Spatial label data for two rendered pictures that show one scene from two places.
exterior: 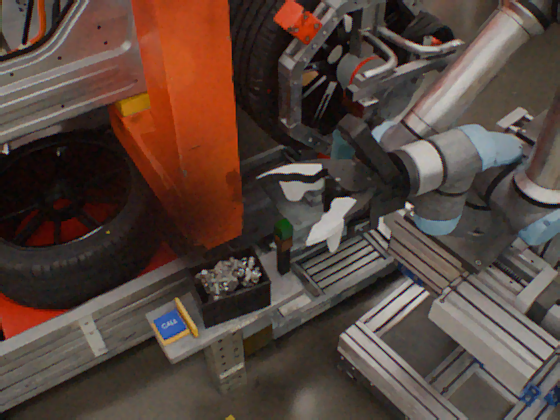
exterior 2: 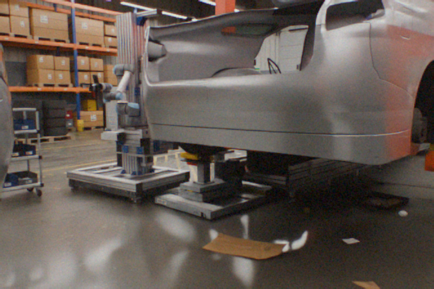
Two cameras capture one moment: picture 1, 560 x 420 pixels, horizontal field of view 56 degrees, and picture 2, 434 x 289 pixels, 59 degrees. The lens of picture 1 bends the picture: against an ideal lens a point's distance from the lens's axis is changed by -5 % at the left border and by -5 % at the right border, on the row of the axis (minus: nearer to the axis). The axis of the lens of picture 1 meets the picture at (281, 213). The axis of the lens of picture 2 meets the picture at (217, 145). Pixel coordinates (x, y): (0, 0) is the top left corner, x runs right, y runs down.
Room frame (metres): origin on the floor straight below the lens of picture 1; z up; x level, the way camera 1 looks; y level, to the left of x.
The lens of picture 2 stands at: (5.42, -0.85, 1.09)
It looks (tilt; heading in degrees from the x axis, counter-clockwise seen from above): 7 degrees down; 167
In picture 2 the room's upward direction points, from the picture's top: 1 degrees counter-clockwise
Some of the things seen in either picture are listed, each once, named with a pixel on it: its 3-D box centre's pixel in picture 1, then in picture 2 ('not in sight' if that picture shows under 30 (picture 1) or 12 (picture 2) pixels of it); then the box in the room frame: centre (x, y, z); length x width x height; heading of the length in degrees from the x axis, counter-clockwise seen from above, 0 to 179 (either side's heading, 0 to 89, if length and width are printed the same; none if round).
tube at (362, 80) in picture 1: (365, 44); not in sight; (1.27, -0.22, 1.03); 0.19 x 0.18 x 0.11; 33
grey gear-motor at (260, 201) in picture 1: (227, 206); (232, 175); (1.44, 0.20, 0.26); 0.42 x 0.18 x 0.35; 33
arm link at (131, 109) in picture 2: not in sight; (132, 109); (1.18, -0.83, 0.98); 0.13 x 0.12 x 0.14; 55
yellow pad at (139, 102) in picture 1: (133, 95); not in sight; (1.52, 0.49, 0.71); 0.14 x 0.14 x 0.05; 33
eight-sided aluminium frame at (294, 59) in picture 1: (358, 71); not in sight; (1.43, -0.23, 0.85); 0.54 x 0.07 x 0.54; 123
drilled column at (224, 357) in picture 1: (222, 348); (219, 169); (0.86, 0.18, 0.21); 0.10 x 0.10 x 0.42; 33
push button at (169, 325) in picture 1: (170, 325); not in sight; (0.78, 0.30, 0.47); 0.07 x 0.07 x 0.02; 33
